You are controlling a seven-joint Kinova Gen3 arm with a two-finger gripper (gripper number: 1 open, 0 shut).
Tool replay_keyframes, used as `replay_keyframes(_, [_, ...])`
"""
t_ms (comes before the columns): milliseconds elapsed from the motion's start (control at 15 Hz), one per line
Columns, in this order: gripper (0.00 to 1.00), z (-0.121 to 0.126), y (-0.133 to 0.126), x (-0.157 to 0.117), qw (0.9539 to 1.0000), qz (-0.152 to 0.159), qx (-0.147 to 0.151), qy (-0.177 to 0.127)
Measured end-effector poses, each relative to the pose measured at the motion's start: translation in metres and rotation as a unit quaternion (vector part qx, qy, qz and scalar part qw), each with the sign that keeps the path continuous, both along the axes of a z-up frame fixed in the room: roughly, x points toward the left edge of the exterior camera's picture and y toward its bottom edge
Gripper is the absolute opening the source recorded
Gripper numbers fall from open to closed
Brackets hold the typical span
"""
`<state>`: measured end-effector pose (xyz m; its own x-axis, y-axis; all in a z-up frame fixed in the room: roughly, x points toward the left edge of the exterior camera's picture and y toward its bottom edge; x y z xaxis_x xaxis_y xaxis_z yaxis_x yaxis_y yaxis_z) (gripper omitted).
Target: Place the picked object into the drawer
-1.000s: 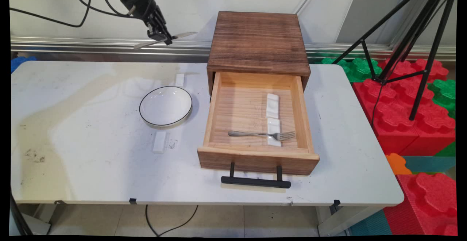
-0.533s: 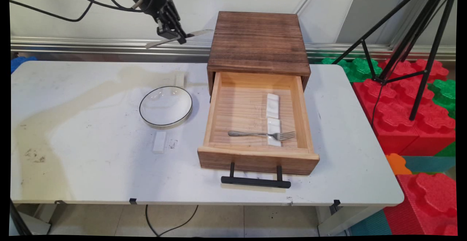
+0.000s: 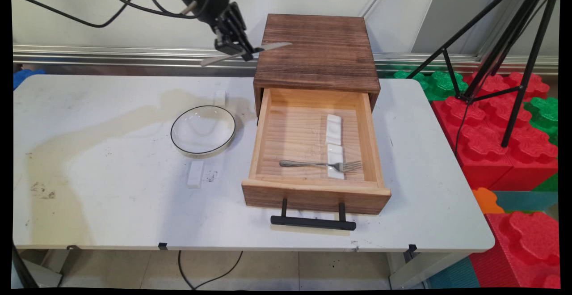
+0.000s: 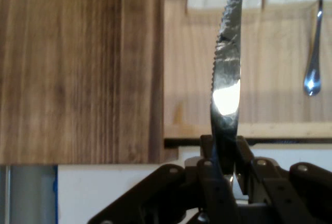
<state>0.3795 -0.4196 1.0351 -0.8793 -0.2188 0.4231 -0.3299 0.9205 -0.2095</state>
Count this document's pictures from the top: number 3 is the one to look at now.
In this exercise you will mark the light wooden drawer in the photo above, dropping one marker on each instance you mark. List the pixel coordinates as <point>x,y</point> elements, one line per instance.
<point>304,192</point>

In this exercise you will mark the black camera tripod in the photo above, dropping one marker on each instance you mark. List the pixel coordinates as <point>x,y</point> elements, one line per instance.
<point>531,62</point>

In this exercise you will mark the white table leg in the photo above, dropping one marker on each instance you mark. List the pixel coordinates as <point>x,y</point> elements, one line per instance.
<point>424,270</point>

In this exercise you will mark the blue foam block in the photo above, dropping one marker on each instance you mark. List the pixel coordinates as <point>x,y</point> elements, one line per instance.
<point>27,76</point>

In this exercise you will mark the dark brown wooden cabinet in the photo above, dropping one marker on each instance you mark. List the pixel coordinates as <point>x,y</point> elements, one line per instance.
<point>313,62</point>

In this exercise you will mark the white plate with black rim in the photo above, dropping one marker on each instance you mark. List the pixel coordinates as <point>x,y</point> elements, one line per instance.
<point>201,129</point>

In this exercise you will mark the silver metal table knife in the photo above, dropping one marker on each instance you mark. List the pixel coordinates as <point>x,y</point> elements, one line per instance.
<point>277,45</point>

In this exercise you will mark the green foam block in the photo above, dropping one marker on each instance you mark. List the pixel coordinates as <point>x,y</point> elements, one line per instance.
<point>545,114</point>
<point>435,82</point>

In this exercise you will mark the orange foam block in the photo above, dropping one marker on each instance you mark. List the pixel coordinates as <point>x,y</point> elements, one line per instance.
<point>485,201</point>

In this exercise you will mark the red foam block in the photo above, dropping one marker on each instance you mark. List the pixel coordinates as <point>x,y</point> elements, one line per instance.
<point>527,250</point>
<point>478,147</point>
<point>532,156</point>

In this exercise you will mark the silver metal fork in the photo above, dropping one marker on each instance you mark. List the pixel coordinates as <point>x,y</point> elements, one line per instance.
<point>290,163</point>

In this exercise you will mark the aluminium wall rail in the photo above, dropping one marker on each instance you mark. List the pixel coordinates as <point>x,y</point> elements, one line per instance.
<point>89,60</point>

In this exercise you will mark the white ceramic cutlery rest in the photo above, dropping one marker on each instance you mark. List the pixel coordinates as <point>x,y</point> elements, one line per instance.
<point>220,98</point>
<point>195,174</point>
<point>335,152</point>
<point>334,129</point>

